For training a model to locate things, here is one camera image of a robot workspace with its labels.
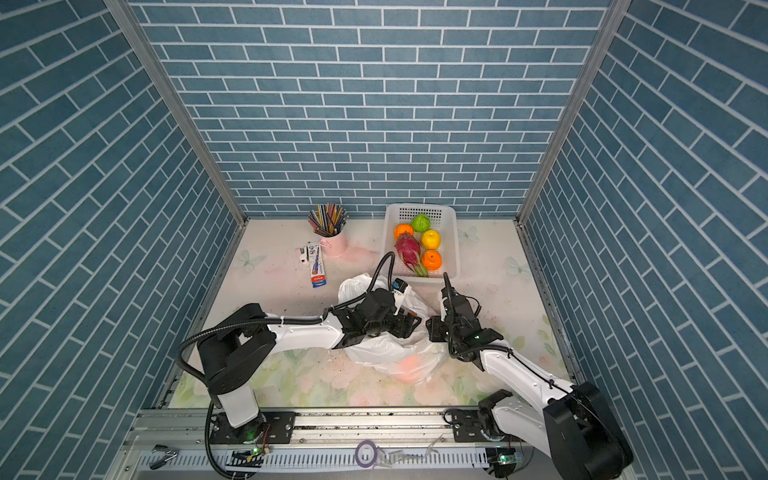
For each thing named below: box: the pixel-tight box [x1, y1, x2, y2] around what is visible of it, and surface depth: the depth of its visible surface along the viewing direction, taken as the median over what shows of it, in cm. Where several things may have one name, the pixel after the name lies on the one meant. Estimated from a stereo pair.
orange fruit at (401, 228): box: [394, 223, 414, 240], surface depth 111 cm
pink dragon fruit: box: [394, 232, 429, 278], surface depth 104 cm
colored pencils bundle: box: [308, 202, 349, 237], surface depth 104 cm
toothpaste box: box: [307, 242, 327, 288], surface depth 107 cm
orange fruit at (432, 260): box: [422, 249, 443, 271], surface depth 104 cm
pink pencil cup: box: [320, 230, 347, 257], surface depth 105 cm
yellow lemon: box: [422, 229, 441, 251], surface depth 110 cm
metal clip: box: [149, 444, 179, 470], surface depth 71 cm
